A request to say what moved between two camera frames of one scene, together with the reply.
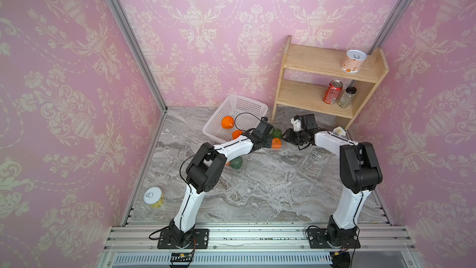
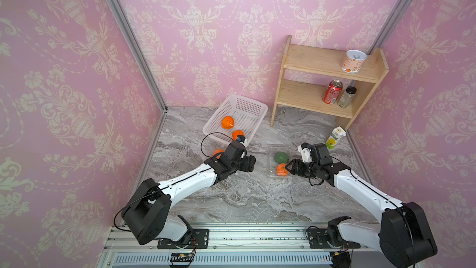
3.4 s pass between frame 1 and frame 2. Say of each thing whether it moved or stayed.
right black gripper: moved
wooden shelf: stayed
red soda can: stayed
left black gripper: moved
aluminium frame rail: stayed
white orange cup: stayed
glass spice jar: stayed
